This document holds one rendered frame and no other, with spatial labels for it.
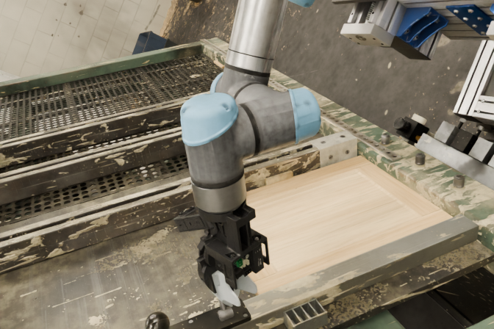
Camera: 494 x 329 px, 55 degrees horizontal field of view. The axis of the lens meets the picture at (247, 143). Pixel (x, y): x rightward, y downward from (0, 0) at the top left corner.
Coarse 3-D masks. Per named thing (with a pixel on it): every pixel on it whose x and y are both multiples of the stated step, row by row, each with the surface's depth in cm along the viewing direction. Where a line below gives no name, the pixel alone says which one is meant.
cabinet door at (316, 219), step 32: (352, 160) 134; (256, 192) 124; (288, 192) 123; (320, 192) 121; (352, 192) 120; (384, 192) 118; (416, 192) 117; (256, 224) 112; (288, 224) 111; (320, 224) 110; (352, 224) 108; (384, 224) 107; (416, 224) 106; (288, 256) 101; (320, 256) 99; (352, 256) 98
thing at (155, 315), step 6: (156, 312) 72; (162, 312) 72; (150, 318) 71; (156, 318) 70; (162, 318) 71; (168, 318) 72; (150, 324) 70; (156, 324) 70; (162, 324) 70; (168, 324) 71
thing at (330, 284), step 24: (456, 216) 103; (408, 240) 98; (432, 240) 97; (456, 240) 99; (336, 264) 94; (360, 264) 93; (384, 264) 92; (408, 264) 95; (288, 288) 89; (312, 288) 89; (336, 288) 89; (360, 288) 92; (264, 312) 85
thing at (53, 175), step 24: (120, 144) 147; (144, 144) 145; (168, 144) 149; (24, 168) 139; (48, 168) 137; (72, 168) 139; (96, 168) 142; (120, 168) 145; (0, 192) 134; (24, 192) 136
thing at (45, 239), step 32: (256, 160) 129; (288, 160) 128; (320, 160) 132; (160, 192) 120; (192, 192) 120; (32, 224) 112; (64, 224) 110; (96, 224) 112; (128, 224) 116; (0, 256) 106; (32, 256) 109
